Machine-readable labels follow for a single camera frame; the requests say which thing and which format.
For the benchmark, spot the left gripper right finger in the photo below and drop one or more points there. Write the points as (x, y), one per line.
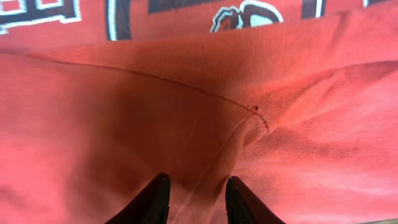
(244, 207)

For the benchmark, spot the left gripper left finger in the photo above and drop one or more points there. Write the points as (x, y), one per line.
(149, 206)

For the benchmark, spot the red printed t-shirt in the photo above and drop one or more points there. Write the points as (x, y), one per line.
(297, 98)

